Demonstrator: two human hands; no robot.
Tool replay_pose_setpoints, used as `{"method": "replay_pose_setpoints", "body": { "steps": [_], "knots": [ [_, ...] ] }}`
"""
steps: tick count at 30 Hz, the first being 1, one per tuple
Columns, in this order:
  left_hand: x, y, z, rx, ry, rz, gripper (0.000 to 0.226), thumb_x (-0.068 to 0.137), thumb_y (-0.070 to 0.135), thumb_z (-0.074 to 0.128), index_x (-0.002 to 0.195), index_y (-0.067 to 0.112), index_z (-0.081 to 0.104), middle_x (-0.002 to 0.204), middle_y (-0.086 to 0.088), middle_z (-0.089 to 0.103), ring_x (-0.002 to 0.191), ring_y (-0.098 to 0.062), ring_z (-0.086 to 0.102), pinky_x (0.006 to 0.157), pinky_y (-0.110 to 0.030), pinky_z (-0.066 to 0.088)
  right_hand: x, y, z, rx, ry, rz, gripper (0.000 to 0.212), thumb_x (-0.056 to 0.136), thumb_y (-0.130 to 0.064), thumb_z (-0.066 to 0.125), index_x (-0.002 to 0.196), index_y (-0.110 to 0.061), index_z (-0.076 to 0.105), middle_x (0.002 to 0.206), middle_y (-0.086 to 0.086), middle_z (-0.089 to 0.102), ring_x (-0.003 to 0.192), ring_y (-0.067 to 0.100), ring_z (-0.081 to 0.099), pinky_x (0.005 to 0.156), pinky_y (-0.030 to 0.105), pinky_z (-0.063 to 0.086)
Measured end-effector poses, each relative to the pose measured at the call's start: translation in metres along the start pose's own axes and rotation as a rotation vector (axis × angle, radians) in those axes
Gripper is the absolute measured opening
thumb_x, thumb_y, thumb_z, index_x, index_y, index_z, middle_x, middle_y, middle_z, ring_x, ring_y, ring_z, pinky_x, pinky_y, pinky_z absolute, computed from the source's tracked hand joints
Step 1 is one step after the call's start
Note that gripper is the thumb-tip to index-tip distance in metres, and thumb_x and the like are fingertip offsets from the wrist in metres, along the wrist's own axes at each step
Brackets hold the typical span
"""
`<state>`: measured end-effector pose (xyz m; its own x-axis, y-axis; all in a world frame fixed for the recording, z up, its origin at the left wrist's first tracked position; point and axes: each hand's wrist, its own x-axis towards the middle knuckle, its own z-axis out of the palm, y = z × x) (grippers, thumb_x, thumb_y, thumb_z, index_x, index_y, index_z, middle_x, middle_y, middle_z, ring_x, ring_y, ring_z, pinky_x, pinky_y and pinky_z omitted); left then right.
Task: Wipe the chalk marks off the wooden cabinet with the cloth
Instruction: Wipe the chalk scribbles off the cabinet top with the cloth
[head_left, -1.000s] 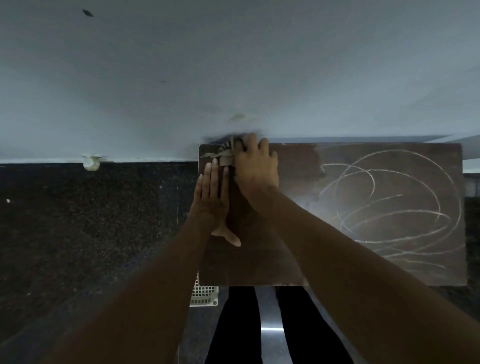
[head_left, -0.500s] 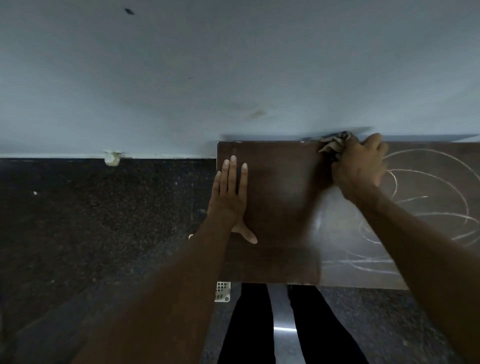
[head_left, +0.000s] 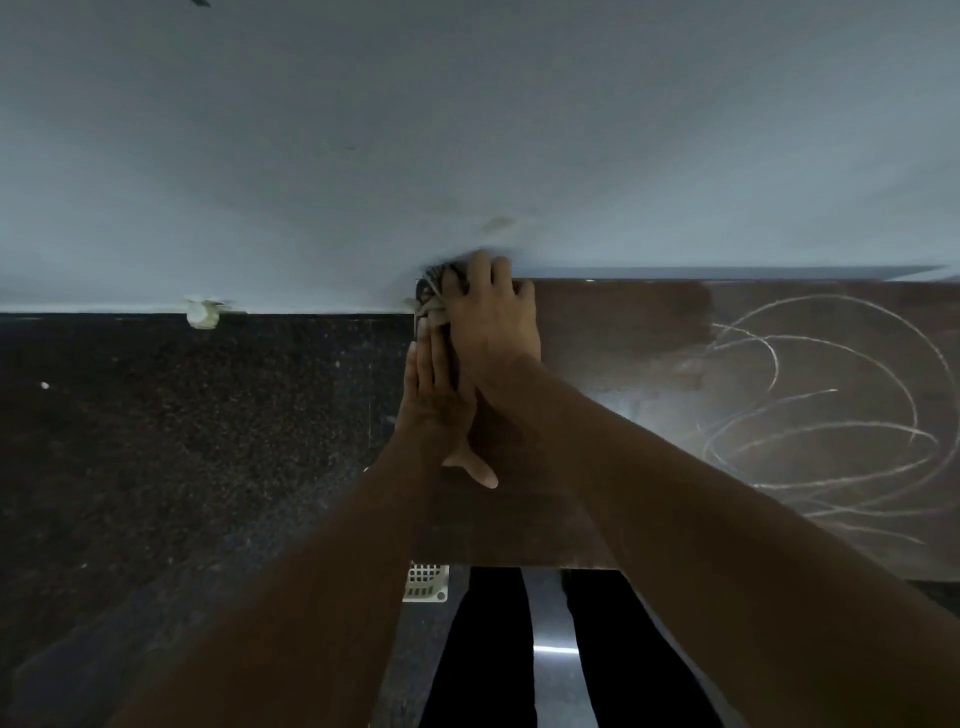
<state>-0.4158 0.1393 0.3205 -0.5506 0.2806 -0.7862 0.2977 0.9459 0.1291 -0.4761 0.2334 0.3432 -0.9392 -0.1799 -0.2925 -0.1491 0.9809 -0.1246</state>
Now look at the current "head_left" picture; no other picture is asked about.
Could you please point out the person's left hand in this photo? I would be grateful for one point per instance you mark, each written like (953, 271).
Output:
(435, 412)

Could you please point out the person's right hand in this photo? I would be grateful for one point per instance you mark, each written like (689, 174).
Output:
(487, 330)

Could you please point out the striped brown cleaning cloth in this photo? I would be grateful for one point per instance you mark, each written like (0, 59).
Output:
(429, 296)

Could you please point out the person's right forearm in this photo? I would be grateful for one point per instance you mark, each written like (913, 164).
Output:
(712, 540)

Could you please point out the person's left forearm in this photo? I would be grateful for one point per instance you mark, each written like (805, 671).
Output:
(300, 615)

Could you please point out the person's black trousers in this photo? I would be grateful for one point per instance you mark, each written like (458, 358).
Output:
(487, 660)

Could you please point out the dark wooden table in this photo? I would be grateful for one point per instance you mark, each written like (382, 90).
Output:
(615, 360)

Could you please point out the white plastic lattice basket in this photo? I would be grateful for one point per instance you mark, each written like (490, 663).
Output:
(426, 583)

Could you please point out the white plaster lump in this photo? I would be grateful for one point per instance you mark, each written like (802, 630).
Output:
(202, 315)

